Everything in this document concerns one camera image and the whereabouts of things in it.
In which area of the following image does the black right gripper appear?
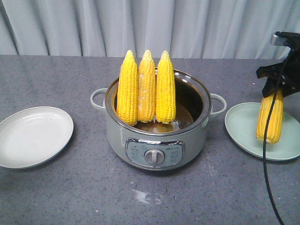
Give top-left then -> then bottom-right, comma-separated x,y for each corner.
256,31 -> 300,98

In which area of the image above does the yellow corn cob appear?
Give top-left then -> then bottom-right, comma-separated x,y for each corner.
156,51 -> 176,124
255,89 -> 284,144
116,50 -> 138,126

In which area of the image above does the pale patchy corn cob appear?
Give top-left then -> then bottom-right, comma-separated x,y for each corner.
138,50 -> 156,123

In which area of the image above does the green plate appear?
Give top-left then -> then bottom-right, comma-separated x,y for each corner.
225,102 -> 300,161

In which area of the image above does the grey curtain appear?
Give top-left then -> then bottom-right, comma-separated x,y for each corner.
0,0 -> 300,59

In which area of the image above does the green electric cooking pot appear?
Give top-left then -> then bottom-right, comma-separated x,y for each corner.
90,70 -> 227,171

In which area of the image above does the white plate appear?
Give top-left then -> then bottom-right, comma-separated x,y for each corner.
0,106 -> 74,169

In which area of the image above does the black cable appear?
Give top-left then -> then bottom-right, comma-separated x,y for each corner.
262,57 -> 288,225

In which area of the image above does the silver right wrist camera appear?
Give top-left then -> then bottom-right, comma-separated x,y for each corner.
270,33 -> 288,46

